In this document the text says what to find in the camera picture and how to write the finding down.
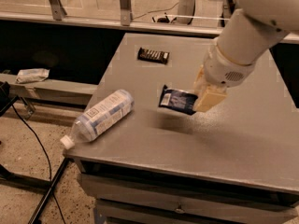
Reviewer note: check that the clear blue-label plastic bottle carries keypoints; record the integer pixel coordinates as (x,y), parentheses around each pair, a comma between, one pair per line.
(99,118)

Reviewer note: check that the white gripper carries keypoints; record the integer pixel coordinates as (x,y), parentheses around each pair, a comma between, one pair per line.
(221,68)

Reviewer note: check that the crumpled white packet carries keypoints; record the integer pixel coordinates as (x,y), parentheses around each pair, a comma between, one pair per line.
(32,75)

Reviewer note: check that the dark brown snack bar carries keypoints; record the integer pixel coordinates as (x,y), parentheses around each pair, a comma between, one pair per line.
(154,56)

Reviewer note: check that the grey metal side shelf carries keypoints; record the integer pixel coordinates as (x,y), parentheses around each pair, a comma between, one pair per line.
(52,90)

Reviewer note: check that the grey metal rail frame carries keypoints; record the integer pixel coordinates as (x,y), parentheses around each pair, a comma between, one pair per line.
(147,16)

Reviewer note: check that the blue rxbar blueberry wrapper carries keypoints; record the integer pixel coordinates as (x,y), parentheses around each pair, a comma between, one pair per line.
(177,100)

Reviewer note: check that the grey metal drawer cabinet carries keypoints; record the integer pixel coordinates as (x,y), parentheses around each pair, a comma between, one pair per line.
(234,164)

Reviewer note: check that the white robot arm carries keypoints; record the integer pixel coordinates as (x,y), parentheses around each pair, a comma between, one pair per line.
(254,27)

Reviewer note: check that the black tripod stand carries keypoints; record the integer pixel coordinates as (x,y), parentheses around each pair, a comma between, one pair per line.
(46,187)

